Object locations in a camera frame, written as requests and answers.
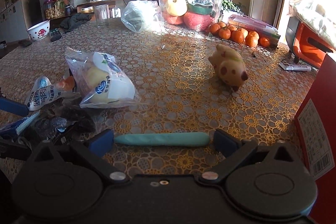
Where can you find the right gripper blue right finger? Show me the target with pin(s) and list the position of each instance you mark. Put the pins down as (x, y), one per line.
(225, 144)

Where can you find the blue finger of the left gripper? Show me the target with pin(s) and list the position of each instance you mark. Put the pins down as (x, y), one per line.
(13, 107)

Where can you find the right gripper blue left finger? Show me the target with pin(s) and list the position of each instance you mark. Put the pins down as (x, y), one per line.
(102, 143)

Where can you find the teal silicone stick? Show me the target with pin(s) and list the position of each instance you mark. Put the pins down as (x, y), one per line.
(184, 139)

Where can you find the blue white snack packet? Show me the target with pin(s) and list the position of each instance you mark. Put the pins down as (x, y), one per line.
(16, 128)

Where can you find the white chicken snack pouch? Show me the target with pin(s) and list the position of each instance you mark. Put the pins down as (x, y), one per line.
(44, 92)

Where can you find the black sesame snack packet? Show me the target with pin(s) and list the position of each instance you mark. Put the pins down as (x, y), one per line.
(63, 120)

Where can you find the clear bag with bun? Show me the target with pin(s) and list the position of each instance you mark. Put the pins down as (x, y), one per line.
(100, 81)

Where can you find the cream spotted pig toy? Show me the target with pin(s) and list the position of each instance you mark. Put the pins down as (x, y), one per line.
(229, 66)

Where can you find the white red patterned bowl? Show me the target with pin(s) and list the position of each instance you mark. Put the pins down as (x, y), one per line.
(39, 31)

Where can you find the black calculator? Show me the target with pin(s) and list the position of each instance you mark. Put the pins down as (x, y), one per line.
(55, 35)

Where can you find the red white cardboard box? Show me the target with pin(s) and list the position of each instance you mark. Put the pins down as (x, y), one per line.
(315, 124)

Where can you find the dark crumpled cloth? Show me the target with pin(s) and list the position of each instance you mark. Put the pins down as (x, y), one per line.
(75, 21)

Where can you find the pile of mandarin oranges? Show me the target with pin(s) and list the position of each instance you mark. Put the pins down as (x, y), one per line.
(239, 35)

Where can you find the white marker pen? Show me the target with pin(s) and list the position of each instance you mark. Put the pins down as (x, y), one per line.
(294, 67)

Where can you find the clear plastic document folder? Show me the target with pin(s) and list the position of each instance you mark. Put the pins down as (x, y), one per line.
(254, 25)

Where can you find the orange plastic container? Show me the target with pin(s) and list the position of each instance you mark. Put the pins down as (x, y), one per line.
(305, 44)

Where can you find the drinking glass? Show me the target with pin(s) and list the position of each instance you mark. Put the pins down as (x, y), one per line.
(102, 15)

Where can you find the clear bag of greens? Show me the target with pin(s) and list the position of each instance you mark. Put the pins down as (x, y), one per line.
(142, 15)

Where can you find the clear fruit container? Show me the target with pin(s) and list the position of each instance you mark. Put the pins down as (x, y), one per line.
(196, 15)

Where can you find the wooden sideboard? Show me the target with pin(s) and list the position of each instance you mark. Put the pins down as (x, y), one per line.
(111, 3)

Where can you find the clear bag of white goods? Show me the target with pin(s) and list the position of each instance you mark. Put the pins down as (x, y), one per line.
(318, 15)

